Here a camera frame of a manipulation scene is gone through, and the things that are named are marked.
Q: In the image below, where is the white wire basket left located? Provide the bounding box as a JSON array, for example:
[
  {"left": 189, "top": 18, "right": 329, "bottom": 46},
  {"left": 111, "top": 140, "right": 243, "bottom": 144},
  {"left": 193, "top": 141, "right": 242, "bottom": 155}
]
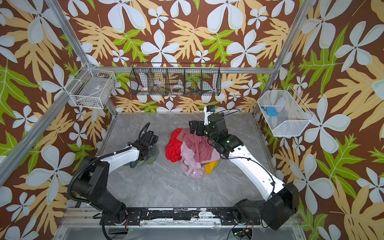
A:
[{"left": 66, "top": 64, "right": 117, "bottom": 109}]

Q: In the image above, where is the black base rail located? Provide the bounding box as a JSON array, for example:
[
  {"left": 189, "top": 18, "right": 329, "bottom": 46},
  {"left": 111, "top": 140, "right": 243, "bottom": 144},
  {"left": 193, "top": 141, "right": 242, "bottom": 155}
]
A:
[{"left": 100, "top": 206, "right": 261, "bottom": 226}]

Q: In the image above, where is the black wire basket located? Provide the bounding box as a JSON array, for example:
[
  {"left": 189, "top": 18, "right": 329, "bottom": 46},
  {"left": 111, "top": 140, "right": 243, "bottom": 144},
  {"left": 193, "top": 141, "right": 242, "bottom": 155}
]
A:
[{"left": 128, "top": 62, "right": 222, "bottom": 96}]

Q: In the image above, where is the red cloth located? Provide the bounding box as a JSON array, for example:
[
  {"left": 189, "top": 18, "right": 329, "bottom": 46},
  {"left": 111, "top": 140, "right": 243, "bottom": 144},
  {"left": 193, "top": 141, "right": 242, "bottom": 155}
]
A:
[{"left": 165, "top": 129, "right": 183, "bottom": 163}]

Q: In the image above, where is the sage green cloth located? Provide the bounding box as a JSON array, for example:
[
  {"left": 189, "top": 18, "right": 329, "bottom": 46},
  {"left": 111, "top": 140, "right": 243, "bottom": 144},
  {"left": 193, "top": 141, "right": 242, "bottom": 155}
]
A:
[{"left": 128, "top": 146, "right": 159, "bottom": 169}]

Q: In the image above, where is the white wire basket right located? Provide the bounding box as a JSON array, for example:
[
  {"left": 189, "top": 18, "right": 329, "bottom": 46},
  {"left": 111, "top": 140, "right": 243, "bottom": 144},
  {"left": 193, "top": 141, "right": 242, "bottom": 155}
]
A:
[{"left": 258, "top": 87, "right": 315, "bottom": 138}]

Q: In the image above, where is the yellow cloth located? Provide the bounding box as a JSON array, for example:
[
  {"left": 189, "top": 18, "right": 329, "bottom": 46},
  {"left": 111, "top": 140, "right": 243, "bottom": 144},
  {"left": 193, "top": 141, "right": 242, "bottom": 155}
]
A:
[{"left": 205, "top": 161, "right": 219, "bottom": 175}]

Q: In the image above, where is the white bowl in basket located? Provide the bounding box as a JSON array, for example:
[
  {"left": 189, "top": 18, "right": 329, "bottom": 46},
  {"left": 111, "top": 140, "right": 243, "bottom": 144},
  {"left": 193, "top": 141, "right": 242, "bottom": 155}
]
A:
[{"left": 171, "top": 84, "right": 184, "bottom": 93}]

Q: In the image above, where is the dark pink cloth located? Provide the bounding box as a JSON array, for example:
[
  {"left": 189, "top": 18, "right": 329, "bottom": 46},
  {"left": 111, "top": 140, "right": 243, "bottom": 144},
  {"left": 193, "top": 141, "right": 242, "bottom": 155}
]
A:
[{"left": 177, "top": 129, "right": 220, "bottom": 164}]

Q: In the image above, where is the light pink cloth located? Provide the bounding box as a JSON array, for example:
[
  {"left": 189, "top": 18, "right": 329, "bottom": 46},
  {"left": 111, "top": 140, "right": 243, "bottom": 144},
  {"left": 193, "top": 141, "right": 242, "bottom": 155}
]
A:
[{"left": 180, "top": 143, "right": 207, "bottom": 179}]

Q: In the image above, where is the blue object in basket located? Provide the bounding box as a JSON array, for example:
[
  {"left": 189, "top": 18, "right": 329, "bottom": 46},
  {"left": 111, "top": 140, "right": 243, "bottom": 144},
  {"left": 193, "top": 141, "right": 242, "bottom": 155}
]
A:
[{"left": 261, "top": 106, "right": 278, "bottom": 117}]

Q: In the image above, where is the white wire basket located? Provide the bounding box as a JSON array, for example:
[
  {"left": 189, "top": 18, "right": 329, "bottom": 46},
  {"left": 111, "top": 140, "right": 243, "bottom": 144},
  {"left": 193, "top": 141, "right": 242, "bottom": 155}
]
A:
[
  {"left": 258, "top": 87, "right": 315, "bottom": 138},
  {"left": 66, "top": 64, "right": 117, "bottom": 109}
]

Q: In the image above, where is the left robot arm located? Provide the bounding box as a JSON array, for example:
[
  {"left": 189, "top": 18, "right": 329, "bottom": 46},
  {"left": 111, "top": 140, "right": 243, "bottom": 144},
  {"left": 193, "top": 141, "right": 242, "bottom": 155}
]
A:
[{"left": 68, "top": 129, "right": 159, "bottom": 224}]

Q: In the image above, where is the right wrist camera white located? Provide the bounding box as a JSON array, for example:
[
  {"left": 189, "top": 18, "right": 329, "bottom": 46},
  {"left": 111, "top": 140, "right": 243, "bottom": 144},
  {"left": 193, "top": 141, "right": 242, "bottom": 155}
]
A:
[{"left": 204, "top": 105, "right": 215, "bottom": 126}]

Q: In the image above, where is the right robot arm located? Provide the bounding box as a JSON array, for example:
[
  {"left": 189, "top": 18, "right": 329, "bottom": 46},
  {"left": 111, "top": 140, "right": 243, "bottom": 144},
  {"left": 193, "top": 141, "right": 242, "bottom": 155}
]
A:
[{"left": 189, "top": 112, "right": 299, "bottom": 230}]

